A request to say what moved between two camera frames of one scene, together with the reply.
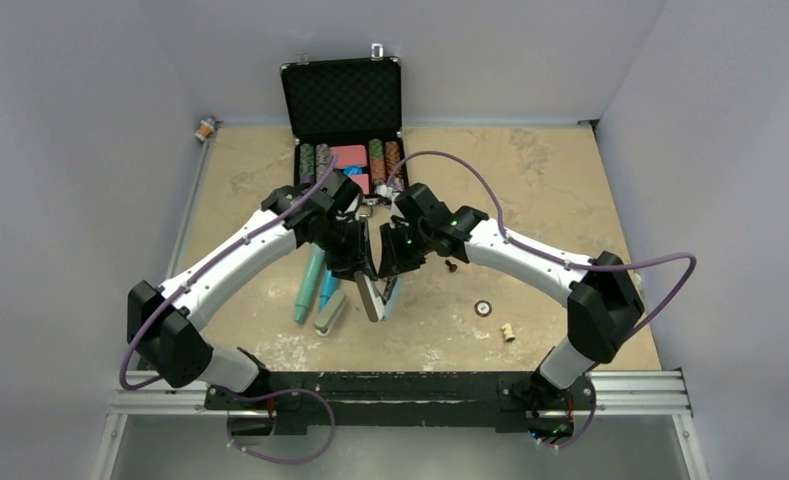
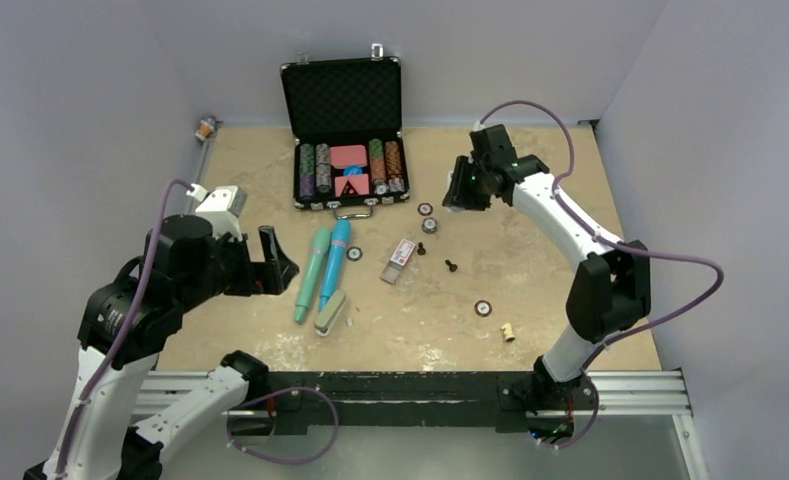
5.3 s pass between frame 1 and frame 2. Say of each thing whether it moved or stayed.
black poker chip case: stayed
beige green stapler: stayed
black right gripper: moved
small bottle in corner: stayed
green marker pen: stayed
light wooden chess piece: stayed
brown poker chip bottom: stayed
